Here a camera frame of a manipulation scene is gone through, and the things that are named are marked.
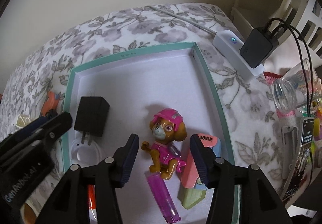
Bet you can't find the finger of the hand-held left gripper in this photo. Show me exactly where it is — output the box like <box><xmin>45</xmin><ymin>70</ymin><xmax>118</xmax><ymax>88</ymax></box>
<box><xmin>7</xmin><ymin>116</ymin><xmax>49</xmax><ymax>141</ymax></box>
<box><xmin>38</xmin><ymin>112</ymin><xmax>73</xmax><ymax>149</ymax></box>

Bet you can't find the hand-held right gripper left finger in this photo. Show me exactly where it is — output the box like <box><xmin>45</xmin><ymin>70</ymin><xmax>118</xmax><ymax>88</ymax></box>
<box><xmin>35</xmin><ymin>133</ymin><xmax>139</xmax><ymax>224</ymax></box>

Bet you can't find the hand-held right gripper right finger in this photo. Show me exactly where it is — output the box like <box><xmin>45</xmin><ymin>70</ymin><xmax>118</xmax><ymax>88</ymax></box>
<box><xmin>189</xmin><ymin>134</ymin><xmax>293</xmax><ymax>224</ymax></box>

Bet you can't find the cream plastic frame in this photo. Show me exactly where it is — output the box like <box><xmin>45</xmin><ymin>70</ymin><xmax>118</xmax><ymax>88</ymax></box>
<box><xmin>15</xmin><ymin>113</ymin><xmax>34</xmax><ymax>129</ymax></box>

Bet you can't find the orange blue fidget toy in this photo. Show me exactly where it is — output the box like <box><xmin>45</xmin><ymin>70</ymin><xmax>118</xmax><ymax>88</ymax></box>
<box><xmin>41</xmin><ymin>92</ymin><xmax>64</xmax><ymax>116</ymax></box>

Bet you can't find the white smart watch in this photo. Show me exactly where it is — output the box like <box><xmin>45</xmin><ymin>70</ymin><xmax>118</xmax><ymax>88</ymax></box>
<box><xmin>70</xmin><ymin>137</ymin><xmax>102</xmax><ymax>166</ymax></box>

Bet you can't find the black wall charger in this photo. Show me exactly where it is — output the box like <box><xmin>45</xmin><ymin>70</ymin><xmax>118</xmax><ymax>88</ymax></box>
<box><xmin>73</xmin><ymin>96</ymin><xmax>110</xmax><ymax>146</ymax></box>

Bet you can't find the puppy toy figure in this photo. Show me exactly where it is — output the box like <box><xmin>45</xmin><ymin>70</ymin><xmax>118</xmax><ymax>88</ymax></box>
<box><xmin>141</xmin><ymin>108</ymin><xmax>188</xmax><ymax>180</ymax></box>

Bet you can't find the purple tube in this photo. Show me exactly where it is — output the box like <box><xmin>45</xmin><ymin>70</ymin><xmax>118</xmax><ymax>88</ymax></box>
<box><xmin>144</xmin><ymin>171</ymin><xmax>181</xmax><ymax>217</ymax></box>

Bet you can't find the orange tube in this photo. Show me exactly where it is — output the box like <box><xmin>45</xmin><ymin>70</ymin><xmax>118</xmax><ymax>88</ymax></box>
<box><xmin>88</xmin><ymin>185</ymin><xmax>97</xmax><ymax>219</ymax></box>

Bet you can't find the teal cardboard box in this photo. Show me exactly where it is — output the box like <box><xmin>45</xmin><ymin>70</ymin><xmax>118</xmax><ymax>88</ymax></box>
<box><xmin>59</xmin><ymin>41</ymin><xmax>239</xmax><ymax>224</ymax></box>

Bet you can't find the tape roll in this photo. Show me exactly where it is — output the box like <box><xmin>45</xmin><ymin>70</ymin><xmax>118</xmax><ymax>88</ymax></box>
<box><xmin>20</xmin><ymin>196</ymin><xmax>41</xmax><ymax>224</ymax></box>

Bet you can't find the packaged item card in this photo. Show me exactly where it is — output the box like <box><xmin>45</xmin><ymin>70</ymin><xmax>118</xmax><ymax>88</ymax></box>
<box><xmin>282</xmin><ymin>117</ymin><xmax>316</xmax><ymax>202</ymax></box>

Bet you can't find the red knitted cloth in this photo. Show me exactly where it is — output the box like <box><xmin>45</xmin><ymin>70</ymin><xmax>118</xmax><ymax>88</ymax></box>
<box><xmin>263</xmin><ymin>71</ymin><xmax>282</xmax><ymax>88</ymax></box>

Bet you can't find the clear glass jar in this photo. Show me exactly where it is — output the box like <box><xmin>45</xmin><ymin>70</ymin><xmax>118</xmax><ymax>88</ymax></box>
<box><xmin>271</xmin><ymin>58</ymin><xmax>322</xmax><ymax>114</ymax></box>

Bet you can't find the white power strip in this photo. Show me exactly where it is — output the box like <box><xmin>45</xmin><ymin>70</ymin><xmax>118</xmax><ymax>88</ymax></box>
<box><xmin>212</xmin><ymin>30</ymin><xmax>265</xmax><ymax>77</ymax></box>

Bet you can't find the black plugged power adapter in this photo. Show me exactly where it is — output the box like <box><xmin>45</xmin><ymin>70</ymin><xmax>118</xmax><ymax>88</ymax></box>
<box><xmin>239</xmin><ymin>27</ymin><xmax>280</xmax><ymax>69</ymax></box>

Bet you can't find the floral printed blanket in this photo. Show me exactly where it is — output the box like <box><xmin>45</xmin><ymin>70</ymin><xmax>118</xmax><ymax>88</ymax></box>
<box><xmin>0</xmin><ymin>4</ymin><xmax>285</xmax><ymax>224</ymax></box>

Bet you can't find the white wooden furniture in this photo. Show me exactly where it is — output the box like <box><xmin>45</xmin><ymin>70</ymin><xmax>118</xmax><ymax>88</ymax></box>
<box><xmin>230</xmin><ymin>0</ymin><xmax>322</xmax><ymax>56</ymax></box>

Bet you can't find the black cable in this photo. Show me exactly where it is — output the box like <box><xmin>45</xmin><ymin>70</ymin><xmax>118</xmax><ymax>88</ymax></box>
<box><xmin>262</xmin><ymin>18</ymin><xmax>315</xmax><ymax>119</ymax></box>
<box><xmin>273</xmin><ymin>23</ymin><xmax>317</xmax><ymax>171</ymax></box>

